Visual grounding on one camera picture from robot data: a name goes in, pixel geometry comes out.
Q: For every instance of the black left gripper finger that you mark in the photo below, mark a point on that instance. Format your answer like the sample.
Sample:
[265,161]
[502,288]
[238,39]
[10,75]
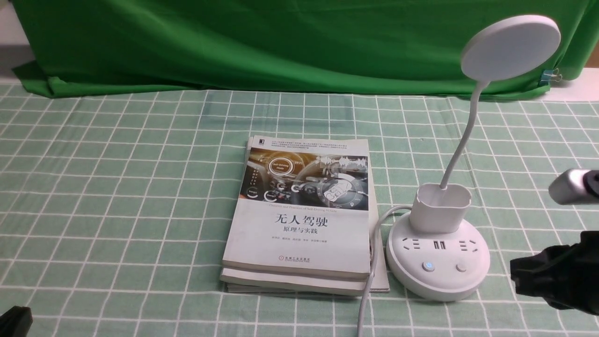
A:
[16,322]

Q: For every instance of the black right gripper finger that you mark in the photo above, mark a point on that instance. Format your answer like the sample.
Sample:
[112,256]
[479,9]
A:
[564,276]

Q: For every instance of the white desk lamp with socket base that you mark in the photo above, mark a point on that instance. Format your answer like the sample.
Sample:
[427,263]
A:
[433,250]

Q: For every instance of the green checkered tablecloth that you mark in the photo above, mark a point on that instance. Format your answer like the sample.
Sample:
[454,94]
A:
[115,210]

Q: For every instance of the blue binder clip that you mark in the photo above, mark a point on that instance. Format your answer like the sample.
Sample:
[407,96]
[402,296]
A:
[549,76]

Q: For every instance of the top self-driving textbook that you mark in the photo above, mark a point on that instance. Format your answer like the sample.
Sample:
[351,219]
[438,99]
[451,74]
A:
[299,224]

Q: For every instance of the green backdrop cloth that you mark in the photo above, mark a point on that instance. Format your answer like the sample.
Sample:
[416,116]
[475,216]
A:
[367,47]

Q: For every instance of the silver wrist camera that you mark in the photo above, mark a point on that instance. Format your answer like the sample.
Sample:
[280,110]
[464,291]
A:
[575,187]

